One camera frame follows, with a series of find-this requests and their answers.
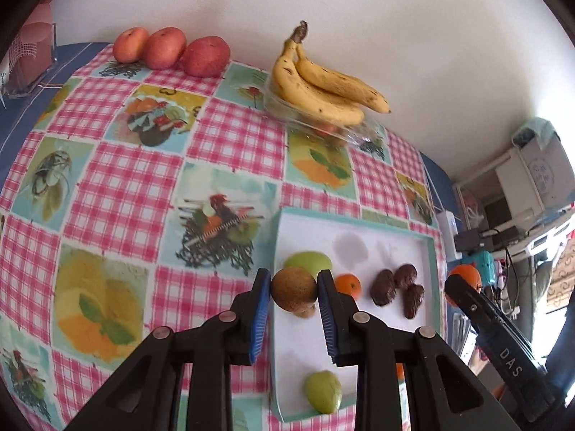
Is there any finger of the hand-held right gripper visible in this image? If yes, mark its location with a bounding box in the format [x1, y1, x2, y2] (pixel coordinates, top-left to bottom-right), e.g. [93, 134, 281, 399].
[444, 273, 558, 423]

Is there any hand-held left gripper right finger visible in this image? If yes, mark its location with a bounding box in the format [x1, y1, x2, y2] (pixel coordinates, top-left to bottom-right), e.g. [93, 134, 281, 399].
[317, 270, 522, 431]

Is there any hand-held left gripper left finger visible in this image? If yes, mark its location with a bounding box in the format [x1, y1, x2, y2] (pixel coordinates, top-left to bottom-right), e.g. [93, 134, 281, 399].
[65, 268, 271, 431]

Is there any teal and white tray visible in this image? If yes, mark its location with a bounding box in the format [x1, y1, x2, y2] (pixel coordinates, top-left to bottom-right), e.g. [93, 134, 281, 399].
[270, 208, 443, 423]

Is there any small tangerine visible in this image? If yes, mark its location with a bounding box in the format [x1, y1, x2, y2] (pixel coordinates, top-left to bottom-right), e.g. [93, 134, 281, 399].
[447, 264, 483, 308]

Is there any oval green fruit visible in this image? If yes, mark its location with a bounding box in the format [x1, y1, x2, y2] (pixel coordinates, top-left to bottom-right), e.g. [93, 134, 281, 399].
[283, 251, 334, 281]

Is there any dark red date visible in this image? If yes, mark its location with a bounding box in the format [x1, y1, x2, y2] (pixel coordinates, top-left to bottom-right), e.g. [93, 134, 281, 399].
[403, 284, 426, 319]
[394, 264, 418, 290]
[370, 269, 397, 308]

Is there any pointed green fruit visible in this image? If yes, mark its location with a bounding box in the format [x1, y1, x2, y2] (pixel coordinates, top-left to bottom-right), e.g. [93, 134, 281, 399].
[303, 370, 343, 414]

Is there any teal plastic case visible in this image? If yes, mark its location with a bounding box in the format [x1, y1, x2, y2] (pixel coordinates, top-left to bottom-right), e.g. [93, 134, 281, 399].
[471, 251, 499, 288]

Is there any black box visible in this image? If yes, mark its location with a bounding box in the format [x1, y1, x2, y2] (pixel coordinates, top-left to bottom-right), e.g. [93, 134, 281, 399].
[455, 228, 483, 252]

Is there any patterned brown cloth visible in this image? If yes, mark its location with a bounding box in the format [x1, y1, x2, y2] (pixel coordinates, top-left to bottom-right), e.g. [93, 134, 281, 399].
[546, 238, 575, 310]

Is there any white power adapter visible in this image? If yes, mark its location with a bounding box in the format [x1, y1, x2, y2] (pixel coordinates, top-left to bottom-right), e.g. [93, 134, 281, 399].
[436, 210, 463, 261]

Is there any white printer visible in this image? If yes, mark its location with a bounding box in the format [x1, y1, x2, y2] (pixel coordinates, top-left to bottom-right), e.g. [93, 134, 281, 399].
[494, 137, 569, 225]

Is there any clear plastic container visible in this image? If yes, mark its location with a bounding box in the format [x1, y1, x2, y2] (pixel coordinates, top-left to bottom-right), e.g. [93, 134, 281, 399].
[263, 85, 387, 149]

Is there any teal cloth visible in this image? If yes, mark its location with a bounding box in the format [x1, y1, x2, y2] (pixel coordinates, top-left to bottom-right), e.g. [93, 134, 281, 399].
[512, 117, 562, 149]

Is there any yellow banana bunch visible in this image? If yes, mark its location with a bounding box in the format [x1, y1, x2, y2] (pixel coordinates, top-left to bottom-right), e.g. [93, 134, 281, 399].
[272, 20, 391, 127]

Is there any dark red apple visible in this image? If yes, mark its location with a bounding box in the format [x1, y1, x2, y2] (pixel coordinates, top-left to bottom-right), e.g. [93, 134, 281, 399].
[181, 36, 231, 78]

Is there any pale orange apple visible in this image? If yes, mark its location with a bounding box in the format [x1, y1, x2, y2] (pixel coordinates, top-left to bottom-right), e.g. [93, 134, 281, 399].
[112, 27, 150, 64]

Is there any clear square vase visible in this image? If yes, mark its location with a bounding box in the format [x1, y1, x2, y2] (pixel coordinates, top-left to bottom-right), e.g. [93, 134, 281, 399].
[0, 22, 58, 99]

